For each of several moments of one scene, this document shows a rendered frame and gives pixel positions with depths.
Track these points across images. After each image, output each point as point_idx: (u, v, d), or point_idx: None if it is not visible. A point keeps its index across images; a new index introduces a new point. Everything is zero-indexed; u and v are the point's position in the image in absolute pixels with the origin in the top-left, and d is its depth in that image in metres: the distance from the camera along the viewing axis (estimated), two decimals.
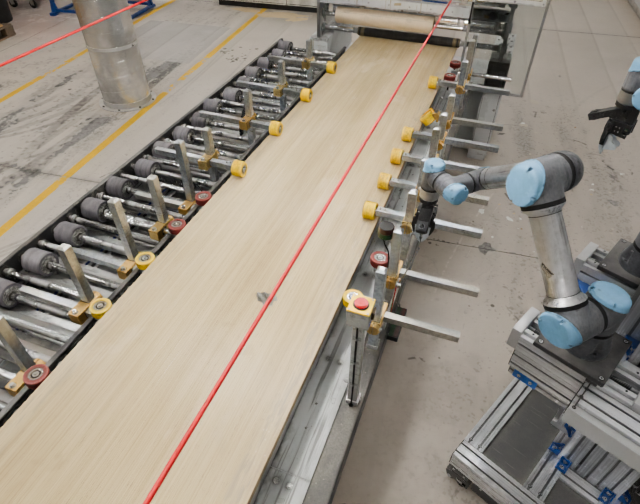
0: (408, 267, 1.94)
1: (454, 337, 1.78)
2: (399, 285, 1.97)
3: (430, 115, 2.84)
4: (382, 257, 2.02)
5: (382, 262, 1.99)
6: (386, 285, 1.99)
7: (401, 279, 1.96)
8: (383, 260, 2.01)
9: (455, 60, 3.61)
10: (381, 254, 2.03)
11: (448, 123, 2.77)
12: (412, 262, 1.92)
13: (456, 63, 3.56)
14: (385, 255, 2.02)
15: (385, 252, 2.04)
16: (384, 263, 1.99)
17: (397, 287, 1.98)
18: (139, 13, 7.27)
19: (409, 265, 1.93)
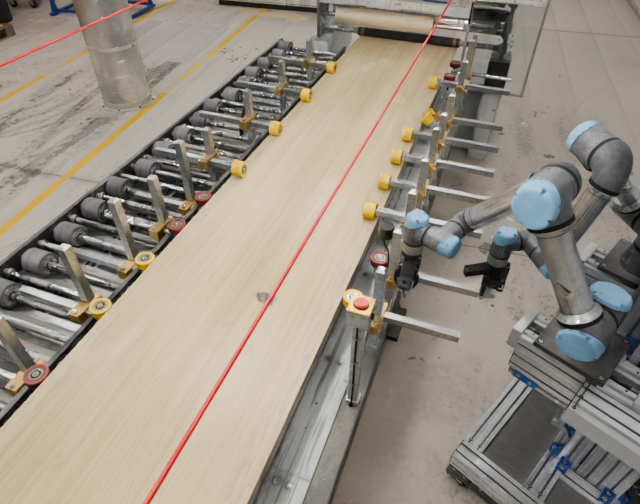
0: None
1: (454, 337, 1.78)
2: None
3: (430, 115, 2.84)
4: (382, 257, 2.02)
5: (382, 262, 1.99)
6: (386, 285, 1.99)
7: None
8: (383, 260, 2.01)
9: (455, 60, 3.61)
10: (381, 254, 2.03)
11: (448, 123, 2.77)
12: (402, 294, 1.87)
13: (456, 63, 3.56)
14: (385, 255, 2.02)
15: (385, 252, 2.04)
16: (384, 263, 1.99)
17: (398, 286, 1.99)
18: (139, 13, 7.27)
19: (401, 292, 1.88)
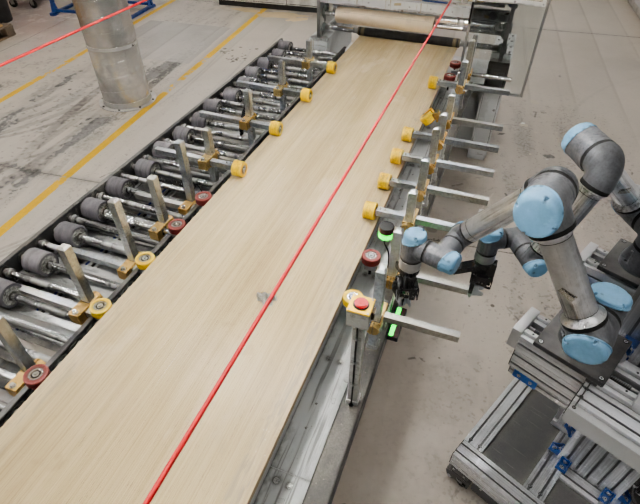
0: None
1: (454, 337, 1.78)
2: None
3: (430, 115, 2.84)
4: (373, 255, 2.03)
5: (373, 260, 2.00)
6: (386, 285, 1.99)
7: None
8: (374, 258, 2.02)
9: (455, 60, 3.61)
10: (372, 252, 2.04)
11: (448, 123, 2.77)
12: None
13: (456, 63, 3.56)
14: (376, 253, 2.03)
15: (376, 250, 2.05)
16: (375, 261, 2.00)
17: None
18: (139, 13, 7.27)
19: None
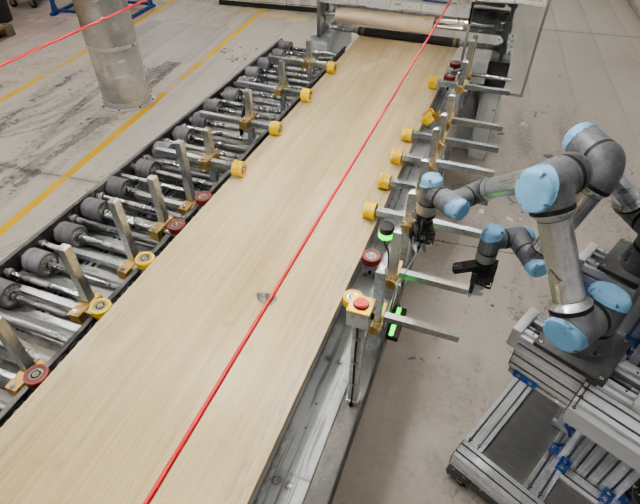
0: (408, 266, 1.94)
1: (454, 337, 1.78)
2: (399, 285, 1.97)
3: (430, 115, 2.84)
4: (373, 255, 2.03)
5: (373, 260, 2.00)
6: (386, 285, 1.99)
7: (401, 279, 1.97)
8: (374, 258, 2.02)
9: (455, 60, 3.61)
10: (372, 252, 2.04)
11: (448, 123, 2.77)
12: (412, 261, 1.93)
13: (456, 63, 3.56)
14: (376, 253, 2.03)
15: (376, 250, 2.05)
16: (375, 261, 2.00)
17: (397, 287, 1.98)
18: (139, 13, 7.27)
19: (409, 264, 1.94)
